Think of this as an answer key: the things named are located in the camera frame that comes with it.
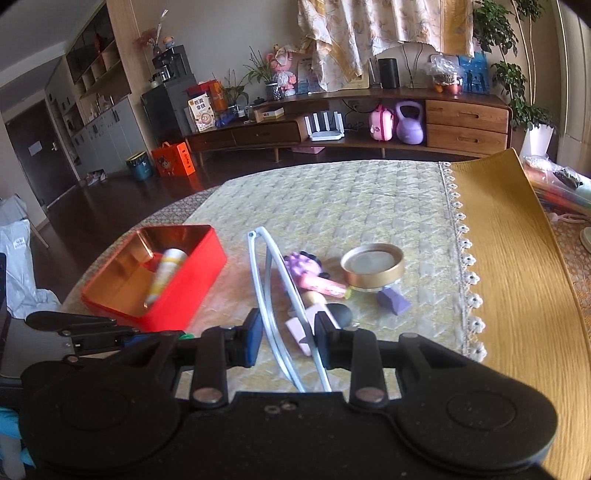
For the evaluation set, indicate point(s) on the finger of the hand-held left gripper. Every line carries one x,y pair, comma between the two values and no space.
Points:
92,330

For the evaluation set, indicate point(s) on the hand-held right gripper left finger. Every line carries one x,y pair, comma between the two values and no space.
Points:
253,344

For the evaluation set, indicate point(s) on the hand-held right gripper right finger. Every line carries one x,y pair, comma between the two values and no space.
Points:
325,347

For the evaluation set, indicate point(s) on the pink block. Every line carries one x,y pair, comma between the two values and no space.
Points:
298,332

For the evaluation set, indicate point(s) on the black round object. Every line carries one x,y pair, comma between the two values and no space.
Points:
341,314

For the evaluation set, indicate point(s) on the pink toy tube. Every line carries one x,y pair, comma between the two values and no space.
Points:
323,286

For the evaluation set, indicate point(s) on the purple block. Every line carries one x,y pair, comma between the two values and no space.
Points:
392,300

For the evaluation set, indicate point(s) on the red tin box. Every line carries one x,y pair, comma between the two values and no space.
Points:
194,286

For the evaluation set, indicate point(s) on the purple grape toy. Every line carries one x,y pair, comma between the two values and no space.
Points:
300,266

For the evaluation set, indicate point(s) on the white yellow bottle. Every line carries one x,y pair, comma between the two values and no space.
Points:
164,277

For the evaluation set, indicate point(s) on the white hanger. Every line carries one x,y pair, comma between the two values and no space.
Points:
251,235

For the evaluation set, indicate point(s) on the beige wooden mushroom toy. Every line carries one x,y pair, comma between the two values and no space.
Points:
316,297

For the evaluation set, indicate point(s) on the blue cloth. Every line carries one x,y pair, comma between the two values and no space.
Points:
9,429

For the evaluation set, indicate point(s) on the white plastic bag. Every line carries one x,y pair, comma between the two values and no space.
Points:
18,267

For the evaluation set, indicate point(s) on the gold jar lid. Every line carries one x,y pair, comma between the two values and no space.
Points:
371,263

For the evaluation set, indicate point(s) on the patterned lace tablecloth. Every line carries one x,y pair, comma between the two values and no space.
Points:
138,217

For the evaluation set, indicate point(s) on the cream quilted table cover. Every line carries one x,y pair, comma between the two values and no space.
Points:
346,207

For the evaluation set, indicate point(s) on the teal bin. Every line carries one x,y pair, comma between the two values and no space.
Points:
139,167

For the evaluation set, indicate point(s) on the dark door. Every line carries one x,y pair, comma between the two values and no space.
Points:
37,152

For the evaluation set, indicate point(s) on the pink flat box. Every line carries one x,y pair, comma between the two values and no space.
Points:
310,150

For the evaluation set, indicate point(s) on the wooden tv cabinet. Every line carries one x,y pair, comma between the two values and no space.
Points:
258,134

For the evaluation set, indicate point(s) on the white router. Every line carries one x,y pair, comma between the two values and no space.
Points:
325,129

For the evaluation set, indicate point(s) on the black cabinet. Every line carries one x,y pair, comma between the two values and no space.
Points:
164,115

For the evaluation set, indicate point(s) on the pink toy case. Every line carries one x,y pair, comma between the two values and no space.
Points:
381,124

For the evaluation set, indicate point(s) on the white flat box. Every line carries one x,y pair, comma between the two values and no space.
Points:
268,114

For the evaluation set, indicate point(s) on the purple kettlebell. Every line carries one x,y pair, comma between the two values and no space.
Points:
410,129

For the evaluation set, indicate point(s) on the cereal box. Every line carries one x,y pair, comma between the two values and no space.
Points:
202,114

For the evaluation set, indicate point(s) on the wooden cabinet drawer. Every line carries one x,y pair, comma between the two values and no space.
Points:
466,138
466,115

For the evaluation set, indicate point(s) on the thin leafy potted plant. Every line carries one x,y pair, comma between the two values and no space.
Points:
233,92

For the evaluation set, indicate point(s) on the red gift bag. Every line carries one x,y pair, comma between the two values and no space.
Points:
211,94

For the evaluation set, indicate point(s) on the small plant in patterned pot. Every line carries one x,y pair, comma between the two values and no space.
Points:
273,91

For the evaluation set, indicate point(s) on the pink plush doll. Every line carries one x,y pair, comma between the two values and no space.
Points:
282,69

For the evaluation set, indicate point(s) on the black coffee machine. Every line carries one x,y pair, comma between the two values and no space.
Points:
175,64

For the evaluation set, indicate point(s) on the black speaker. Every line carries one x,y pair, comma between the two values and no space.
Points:
388,74

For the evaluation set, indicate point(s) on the plastic wrapped stack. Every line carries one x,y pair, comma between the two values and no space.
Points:
563,184

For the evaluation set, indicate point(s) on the tall plant in white pot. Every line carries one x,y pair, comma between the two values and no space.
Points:
535,138

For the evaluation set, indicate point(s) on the clear bag of fruit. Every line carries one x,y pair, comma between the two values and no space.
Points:
442,74

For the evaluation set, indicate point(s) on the blue picture card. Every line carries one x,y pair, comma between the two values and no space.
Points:
474,76

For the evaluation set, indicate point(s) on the floral patterned cloth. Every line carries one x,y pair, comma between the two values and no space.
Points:
369,27

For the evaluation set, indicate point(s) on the wooden wall shelf unit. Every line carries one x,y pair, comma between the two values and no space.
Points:
99,69

